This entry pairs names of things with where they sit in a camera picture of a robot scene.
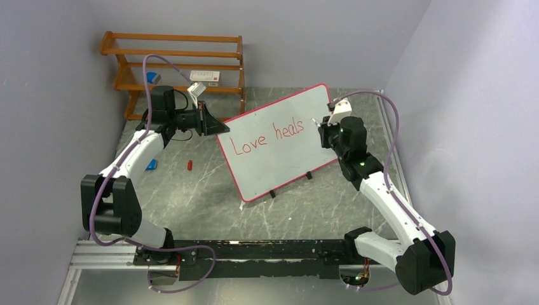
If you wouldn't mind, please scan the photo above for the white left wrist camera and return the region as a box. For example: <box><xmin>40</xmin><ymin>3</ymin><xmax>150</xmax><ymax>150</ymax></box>
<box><xmin>187</xmin><ymin>82</ymin><xmax>207</xmax><ymax>109</ymax></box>

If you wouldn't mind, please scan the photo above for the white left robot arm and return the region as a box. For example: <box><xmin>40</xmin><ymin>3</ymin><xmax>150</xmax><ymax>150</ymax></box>
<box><xmin>81</xmin><ymin>83</ymin><xmax>230</xmax><ymax>264</ymax></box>

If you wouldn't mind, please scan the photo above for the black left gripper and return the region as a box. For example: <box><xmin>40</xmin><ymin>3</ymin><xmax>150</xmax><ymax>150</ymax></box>
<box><xmin>168</xmin><ymin>101</ymin><xmax>229</xmax><ymax>137</ymax></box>

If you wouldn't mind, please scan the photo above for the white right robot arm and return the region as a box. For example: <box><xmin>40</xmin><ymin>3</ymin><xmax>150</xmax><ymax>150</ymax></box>
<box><xmin>317</xmin><ymin>116</ymin><xmax>456</xmax><ymax>295</ymax></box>

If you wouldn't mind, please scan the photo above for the white red card box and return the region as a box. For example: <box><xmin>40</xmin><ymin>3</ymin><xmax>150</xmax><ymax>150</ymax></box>
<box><xmin>190</xmin><ymin>70</ymin><xmax>221</xmax><ymax>85</ymax></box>

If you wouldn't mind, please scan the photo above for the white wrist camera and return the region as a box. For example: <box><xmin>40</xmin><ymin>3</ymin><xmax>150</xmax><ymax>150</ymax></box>
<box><xmin>327</xmin><ymin>98</ymin><xmax>352</xmax><ymax>126</ymax></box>
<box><xmin>187</xmin><ymin>82</ymin><xmax>207</xmax><ymax>109</ymax></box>

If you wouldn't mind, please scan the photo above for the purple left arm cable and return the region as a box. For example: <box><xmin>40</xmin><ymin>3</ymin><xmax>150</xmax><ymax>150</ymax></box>
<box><xmin>86</xmin><ymin>53</ymin><xmax>216</xmax><ymax>295</ymax></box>

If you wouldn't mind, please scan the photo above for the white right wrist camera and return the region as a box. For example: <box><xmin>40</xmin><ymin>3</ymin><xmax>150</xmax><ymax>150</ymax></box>
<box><xmin>327</xmin><ymin>98</ymin><xmax>352</xmax><ymax>126</ymax></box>

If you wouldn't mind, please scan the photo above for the blue whiteboard eraser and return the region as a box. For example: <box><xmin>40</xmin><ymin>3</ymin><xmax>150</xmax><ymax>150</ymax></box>
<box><xmin>146</xmin><ymin>72</ymin><xmax>161</xmax><ymax>85</ymax></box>

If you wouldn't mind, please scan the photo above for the aluminium frame rail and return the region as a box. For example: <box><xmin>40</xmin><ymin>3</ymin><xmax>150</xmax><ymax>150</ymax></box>
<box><xmin>57</xmin><ymin>239</ymin><xmax>453</xmax><ymax>305</ymax></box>

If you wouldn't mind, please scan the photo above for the pink framed whiteboard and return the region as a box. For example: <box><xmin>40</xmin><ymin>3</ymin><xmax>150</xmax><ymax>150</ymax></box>
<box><xmin>217</xmin><ymin>84</ymin><xmax>336</xmax><ymax>202</ymax></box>

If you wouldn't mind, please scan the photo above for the wooden shelf rack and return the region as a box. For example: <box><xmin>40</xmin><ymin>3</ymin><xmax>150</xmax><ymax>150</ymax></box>
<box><xmin>99</xmin><ymin>31</ymin><xmax>246</xmax><ymax>120</ymax></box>

